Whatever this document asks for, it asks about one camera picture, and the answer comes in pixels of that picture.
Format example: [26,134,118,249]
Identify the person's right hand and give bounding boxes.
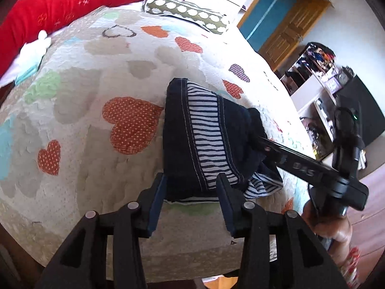
[301,200,353,252]

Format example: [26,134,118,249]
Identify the navy pants with striped panels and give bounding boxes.
[162,78,284,203]

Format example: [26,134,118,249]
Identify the heart patterned quilt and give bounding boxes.
[0,4,316,280]

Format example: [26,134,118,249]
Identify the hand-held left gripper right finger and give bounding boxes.
[217,173,349,289]

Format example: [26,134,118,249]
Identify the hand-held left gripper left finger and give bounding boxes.
[36,173,167,289]

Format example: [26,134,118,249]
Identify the white cloth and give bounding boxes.
[13,30,51,70]

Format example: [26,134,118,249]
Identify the wooden door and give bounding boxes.
[259,0,331,71]

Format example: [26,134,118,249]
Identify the black monitor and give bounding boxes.
[335,75,385,154]

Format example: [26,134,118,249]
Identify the teal cloth strip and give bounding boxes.
[13,65,41,85]

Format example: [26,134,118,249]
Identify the olive patterned bolster pillow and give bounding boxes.
[142,0,231,35]

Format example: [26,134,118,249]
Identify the cluttered white shelf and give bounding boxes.
[280,42,355,160]

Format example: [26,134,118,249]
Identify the red floral clothing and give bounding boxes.
[338,247,361,286]

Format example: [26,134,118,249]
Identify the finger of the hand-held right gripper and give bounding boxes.
[256,136,289,167]

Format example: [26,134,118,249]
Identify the blue wardrobe panel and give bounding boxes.
[237,0,301,50]

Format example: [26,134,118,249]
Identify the red bolster pillow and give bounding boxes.
[0,0,151,77]

